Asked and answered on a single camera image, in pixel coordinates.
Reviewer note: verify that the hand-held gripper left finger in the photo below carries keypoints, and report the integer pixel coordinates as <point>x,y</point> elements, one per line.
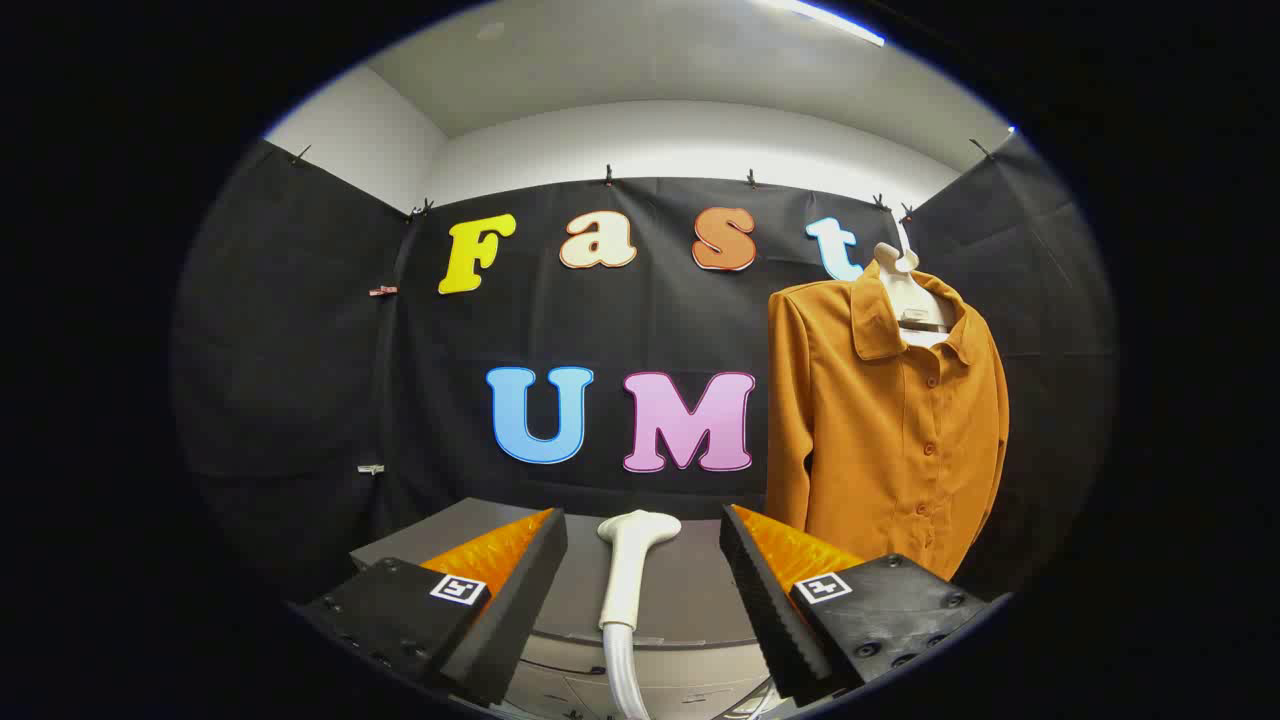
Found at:
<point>520,600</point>

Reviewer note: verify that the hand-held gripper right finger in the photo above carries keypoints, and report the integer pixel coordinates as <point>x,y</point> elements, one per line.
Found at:
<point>770,610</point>

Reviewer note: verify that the white garment steamer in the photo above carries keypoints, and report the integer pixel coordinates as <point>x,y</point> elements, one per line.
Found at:
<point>630,570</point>

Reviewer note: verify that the orange button shirt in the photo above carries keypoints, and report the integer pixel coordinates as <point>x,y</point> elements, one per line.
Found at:
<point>880,450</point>

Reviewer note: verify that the white clothes hanger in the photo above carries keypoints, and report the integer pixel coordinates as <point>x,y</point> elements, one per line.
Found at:
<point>905,290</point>

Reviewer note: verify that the grey cabinet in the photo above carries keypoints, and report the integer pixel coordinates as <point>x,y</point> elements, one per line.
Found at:
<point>680,590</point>

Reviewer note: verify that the black backdrop cloth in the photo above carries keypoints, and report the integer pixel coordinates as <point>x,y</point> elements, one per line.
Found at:
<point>300,350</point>

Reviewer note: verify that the row of black clips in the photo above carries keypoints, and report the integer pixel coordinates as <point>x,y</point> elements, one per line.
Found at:
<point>608,177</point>

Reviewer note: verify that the ceiling light strip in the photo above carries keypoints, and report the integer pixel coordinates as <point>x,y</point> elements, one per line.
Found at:
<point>825,20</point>

